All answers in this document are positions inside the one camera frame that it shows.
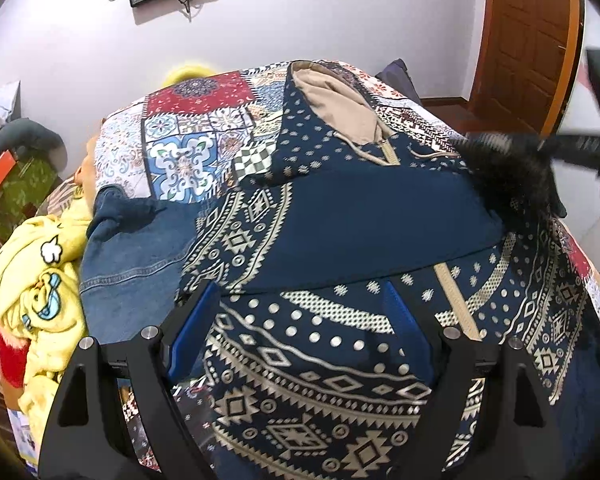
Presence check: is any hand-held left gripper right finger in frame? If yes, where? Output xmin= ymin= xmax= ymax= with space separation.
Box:
xmin=384 ymin=279 xmax=567 ymax=480

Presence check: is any patchwork printed bedspread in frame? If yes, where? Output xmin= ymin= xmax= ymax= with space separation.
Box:
xmin=45 ymin=60 xmax=600 ymax=480

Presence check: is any grey pillow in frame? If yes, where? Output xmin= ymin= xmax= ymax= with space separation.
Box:
xmin=375 ymin=58 xmax=423 ymax=103

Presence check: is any orange pillow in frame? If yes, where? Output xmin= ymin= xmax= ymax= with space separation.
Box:
xmin=75 ymin=152 xmax=99 ymax=197

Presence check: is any blue and white box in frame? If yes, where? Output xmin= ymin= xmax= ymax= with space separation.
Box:
xmin=7 ymin=407 xmax=43 ymax=463

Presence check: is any yellow pillow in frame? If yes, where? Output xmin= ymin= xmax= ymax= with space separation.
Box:
xmin=161 ymin=62 xmax=216 ymax=88

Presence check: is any green patterned box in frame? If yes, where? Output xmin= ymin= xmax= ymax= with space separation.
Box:
xmin=0 ymin=157 xmax=63 ymax=246

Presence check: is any pile of clutter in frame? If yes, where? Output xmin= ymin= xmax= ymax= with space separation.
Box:
xmin=0 ymin=80 xmax=23 ymax=171

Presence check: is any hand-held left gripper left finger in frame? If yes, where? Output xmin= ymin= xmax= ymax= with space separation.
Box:
xmin=39 ymin=280 xmax=222 ymax=480

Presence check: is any wooden wardrobe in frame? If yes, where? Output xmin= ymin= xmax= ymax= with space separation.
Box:
xmin=467 ymin=0 xmax=587 ymax=135

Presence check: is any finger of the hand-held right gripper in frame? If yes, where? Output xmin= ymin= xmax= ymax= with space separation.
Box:
xmin=537 ymin=133 xmax=600 ymax=164

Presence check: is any navy patterned hooded jacket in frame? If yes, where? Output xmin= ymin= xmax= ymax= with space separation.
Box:
xmin=79 ymin=60 xmax=600 ymax=480

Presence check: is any grey cushion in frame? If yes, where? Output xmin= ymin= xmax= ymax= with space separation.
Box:
xmin=0 ymin=119 xmax=68 ymax=181

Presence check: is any white wardrobe door panel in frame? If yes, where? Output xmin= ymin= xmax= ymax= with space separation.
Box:
xmin=575 ymin=0 xmax=600 ymax=136

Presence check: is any yellow cartoon blanket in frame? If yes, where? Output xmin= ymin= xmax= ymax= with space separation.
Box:
xmin=0 ymin=170 xmax=98 ymax=433

